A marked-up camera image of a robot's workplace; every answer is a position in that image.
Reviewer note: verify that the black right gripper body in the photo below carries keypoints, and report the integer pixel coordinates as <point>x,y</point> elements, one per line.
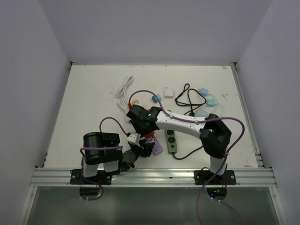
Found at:
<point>141,130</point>

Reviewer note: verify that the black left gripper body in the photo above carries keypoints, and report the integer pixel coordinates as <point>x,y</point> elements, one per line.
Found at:
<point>136,149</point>

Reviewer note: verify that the purple socket adapter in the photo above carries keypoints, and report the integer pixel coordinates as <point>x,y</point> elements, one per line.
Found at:
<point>157,148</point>

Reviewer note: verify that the red cube socket adapter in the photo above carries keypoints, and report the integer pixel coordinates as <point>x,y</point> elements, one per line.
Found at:
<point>149,135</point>

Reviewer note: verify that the beige cube socket adapter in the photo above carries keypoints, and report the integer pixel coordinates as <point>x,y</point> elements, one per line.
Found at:
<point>135,101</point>

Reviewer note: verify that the teal small plug adapter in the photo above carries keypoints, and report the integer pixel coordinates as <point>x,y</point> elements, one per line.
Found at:
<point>155,99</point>

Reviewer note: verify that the green power strip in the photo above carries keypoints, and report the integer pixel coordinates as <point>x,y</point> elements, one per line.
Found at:
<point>171,141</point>

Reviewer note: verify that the white charger plug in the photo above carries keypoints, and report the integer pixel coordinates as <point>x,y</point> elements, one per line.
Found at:
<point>168,92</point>

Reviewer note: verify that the blue charger plug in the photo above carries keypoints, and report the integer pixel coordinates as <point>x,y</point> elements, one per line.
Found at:
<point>203,92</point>

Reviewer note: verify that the teal charger plug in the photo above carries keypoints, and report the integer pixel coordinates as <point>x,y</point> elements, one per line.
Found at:
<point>211,102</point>

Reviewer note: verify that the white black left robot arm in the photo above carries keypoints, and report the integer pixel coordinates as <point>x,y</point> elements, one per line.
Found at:
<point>104,148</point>

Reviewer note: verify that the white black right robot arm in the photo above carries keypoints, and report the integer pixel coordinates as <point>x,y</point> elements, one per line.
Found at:
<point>213,132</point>

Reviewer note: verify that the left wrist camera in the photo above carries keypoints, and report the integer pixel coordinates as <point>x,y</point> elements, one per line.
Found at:
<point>133,137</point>

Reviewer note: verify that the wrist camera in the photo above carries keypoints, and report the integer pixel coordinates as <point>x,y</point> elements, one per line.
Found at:
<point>130,105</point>
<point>133,137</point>

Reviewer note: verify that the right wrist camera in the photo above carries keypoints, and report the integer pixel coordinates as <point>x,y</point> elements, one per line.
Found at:
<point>130,105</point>

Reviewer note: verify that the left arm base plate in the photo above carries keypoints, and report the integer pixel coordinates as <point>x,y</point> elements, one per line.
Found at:
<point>101,178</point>

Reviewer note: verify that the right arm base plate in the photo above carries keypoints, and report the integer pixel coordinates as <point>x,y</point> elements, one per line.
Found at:
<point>202,176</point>

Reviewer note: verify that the aluminium rail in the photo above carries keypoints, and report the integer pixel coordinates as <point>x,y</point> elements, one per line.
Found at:
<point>154,178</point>

